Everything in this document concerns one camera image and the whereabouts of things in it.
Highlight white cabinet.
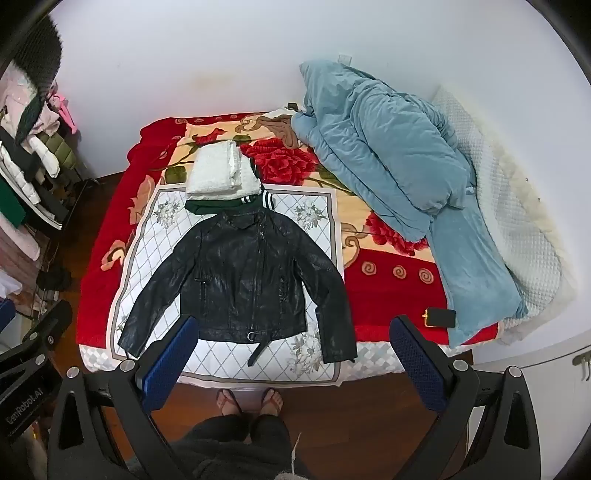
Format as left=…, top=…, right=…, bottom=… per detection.
left=471, top=342, right=591, bottom=480

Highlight person's foot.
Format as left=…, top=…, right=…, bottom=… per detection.
left=259, top=388, right=284, bottom=416
left=217, top=388, right=243, bottom=416

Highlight white quilted pillow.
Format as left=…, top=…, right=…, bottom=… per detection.
left=431, top=85, right=578, bottom=344

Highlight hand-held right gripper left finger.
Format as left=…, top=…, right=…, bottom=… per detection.
left=46, top=315, right=200, bottom=480

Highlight white floral quilted mat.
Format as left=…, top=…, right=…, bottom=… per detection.
left=107, top=185, right=345, bottom=386

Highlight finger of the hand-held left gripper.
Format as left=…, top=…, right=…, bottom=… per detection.
left=19, top=299, right=74, bottom=365

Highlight black fuzzy cloth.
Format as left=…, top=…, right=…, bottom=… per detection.
left=9, top=14, right=64, bottom=93

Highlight black cloth lump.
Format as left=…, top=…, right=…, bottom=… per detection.
left=36, top=268, right=73, bottom=292

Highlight red floral blanket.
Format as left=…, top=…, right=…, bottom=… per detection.
left=76, top=111, right=502, bottom=374

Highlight person's left foot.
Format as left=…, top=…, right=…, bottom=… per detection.
left=217, top=388, right=243, bottom=416

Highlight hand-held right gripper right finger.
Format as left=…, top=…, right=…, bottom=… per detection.
left=389, top=315, right=543, bottom=480

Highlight folded white fleece garment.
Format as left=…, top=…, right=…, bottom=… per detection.
left=185, top=140, right=262, bottom=200

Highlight grey knit cloth fringe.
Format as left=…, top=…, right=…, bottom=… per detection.
left=276, top=433, right=303, bottom=480

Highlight green garment with white stripes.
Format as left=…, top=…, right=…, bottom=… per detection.
left=186, top=159, right=276, bottom=215

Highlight blue duvet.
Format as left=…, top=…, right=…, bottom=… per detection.
left=291, top=60, right=529, bottom=349

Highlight black phone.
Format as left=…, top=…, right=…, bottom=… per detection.
left=424, top=307, right=457, bottom=329

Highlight person's dark pants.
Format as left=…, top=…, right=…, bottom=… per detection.
left=171, top=411, right=315, bottom=480

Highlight black cloth garment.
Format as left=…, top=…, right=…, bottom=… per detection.
left=117, top=208, right=358, bottom=367

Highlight person's right foot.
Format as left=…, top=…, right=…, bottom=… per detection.
left=259, top=388, right=284, bottom=416

